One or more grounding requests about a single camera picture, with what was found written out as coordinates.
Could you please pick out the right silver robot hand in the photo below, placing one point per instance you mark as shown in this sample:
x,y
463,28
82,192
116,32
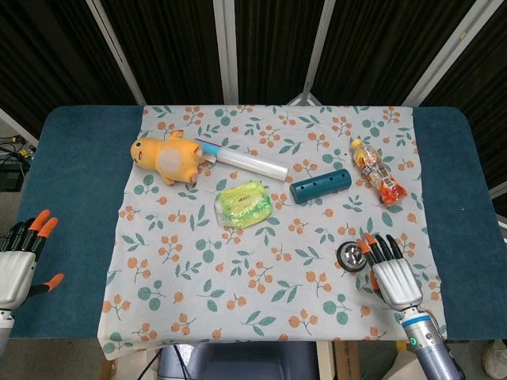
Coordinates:
x,y
396,279

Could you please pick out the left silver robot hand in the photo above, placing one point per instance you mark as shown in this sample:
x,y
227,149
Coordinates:
x,y
16,265

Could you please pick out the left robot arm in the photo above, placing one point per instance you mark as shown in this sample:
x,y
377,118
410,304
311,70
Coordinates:
x,y
4,328

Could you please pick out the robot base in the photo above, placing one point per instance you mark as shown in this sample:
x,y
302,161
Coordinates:
x,y
237,362

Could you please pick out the teal table mat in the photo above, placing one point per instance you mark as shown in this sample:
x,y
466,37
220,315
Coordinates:
x,y
67,206

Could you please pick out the cardboard box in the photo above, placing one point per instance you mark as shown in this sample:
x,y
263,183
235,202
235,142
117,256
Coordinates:
x,y
348,360

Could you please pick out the orange drink bottle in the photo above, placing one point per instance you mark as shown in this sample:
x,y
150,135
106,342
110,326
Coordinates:
x,y
378,172

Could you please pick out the teal cylindrical holder with holes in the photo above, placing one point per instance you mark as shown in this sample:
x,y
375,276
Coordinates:
x,y
320,185

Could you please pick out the white shoe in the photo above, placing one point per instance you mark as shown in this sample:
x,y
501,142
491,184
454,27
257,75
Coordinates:
x,y
495,358

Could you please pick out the floral tablecloth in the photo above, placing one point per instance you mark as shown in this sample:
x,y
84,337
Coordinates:
x,y
269,285

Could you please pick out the green plastic snack pack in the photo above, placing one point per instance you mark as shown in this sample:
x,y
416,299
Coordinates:
x,y
243,204

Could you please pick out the yellow plush toy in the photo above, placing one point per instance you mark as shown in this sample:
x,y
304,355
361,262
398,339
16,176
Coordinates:
x,y
168,156

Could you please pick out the white rolled bag tube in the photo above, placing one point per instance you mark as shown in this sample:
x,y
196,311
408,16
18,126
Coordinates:
x,y
247,159

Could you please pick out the white partition frame post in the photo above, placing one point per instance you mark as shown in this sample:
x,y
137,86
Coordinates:
x,y
226,51
313,55
117,47
447,51

